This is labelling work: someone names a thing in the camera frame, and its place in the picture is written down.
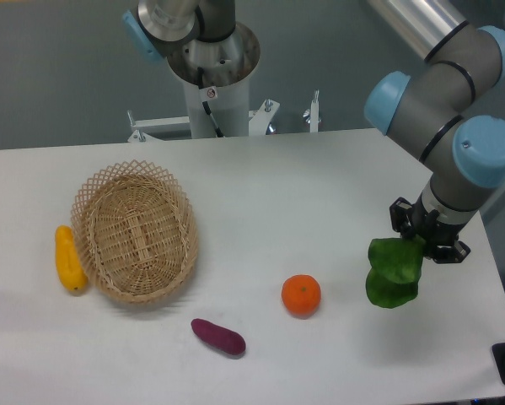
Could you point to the yellow pepper toy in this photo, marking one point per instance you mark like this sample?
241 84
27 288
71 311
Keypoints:
68 267

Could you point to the white metal frame bracket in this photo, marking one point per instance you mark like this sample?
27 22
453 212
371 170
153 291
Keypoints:
260 123

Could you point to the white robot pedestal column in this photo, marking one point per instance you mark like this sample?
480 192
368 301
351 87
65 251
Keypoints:
216 75

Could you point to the green leafy vegetable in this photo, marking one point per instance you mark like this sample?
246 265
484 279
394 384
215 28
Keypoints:
396 269

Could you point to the woven wicker basket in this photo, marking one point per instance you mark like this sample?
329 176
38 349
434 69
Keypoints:
135 232

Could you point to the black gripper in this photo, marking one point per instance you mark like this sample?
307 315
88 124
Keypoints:
442 245

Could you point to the orange tangerine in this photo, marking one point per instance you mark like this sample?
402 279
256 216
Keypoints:
301 295

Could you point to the purple sweet potato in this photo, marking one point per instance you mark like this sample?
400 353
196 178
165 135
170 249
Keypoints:
220 338

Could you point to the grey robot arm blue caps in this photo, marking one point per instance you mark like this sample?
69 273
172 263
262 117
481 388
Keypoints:
422 115

